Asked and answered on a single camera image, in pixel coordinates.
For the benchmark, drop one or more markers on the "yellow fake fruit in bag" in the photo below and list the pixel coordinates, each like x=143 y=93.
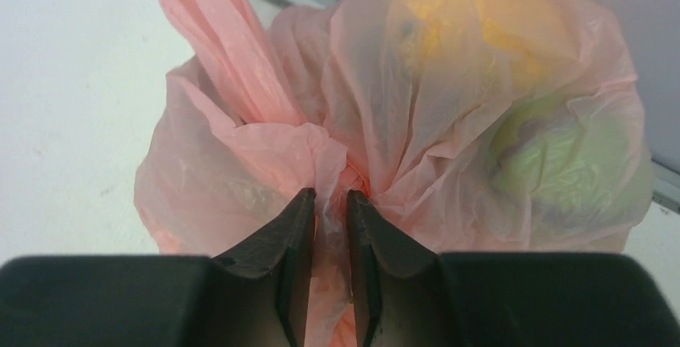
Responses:
x=524 y=42

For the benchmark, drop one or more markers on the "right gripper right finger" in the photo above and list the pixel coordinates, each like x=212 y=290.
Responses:
x=407 y=295

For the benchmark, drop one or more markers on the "green fake fruit in bag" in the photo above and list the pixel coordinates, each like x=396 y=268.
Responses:
x=575 y=163

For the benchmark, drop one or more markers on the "pink plastic bag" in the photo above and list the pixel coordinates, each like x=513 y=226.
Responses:
x=321 y=100

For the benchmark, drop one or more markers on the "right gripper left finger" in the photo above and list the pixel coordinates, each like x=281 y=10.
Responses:
x=254 y=294

